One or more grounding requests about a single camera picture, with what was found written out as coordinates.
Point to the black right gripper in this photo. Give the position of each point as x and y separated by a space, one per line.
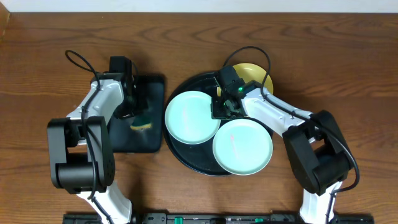
217 114

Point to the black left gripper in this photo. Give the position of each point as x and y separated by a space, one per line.
137 101

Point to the green yellow sponge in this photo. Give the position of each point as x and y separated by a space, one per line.
142 119

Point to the yellow plate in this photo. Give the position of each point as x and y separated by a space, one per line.
250 71

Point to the mint green plate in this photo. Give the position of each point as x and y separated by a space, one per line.
242 147
188 118

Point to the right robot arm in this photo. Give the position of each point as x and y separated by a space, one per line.
318 153

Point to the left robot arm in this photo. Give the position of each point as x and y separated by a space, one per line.
81 151

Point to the black rectangular tray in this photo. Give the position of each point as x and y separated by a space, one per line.
125 140

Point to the black round tray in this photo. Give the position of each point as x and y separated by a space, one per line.
199 157

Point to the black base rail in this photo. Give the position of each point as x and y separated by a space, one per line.
162 218

